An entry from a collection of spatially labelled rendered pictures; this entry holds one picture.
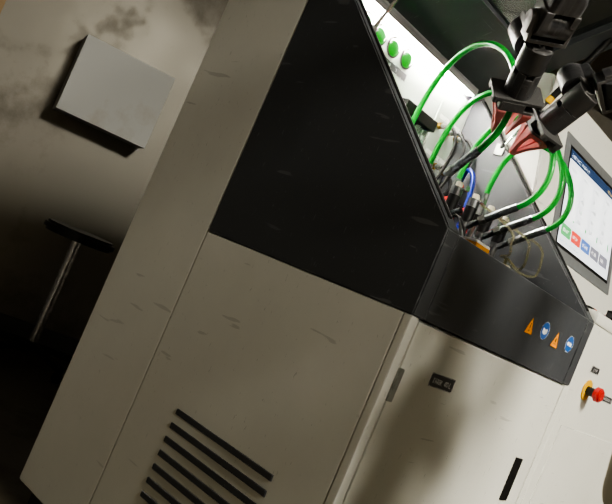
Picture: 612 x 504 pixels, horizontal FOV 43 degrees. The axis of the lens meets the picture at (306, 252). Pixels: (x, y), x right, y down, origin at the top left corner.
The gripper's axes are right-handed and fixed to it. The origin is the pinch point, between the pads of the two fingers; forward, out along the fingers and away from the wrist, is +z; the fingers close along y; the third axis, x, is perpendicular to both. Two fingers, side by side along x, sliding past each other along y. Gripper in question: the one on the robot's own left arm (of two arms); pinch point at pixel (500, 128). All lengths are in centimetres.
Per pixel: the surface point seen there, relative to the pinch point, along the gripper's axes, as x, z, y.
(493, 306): 32.2, 17.5, -1.7
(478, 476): 49, 52, -10
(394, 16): -38.2, 1.7, 20.7
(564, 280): 2.4, 37.1, -30.4
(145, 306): 18, 53, 65
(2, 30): -180, 126, 165
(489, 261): 29.7, 8.3, 2.3
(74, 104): -157, 142, 128
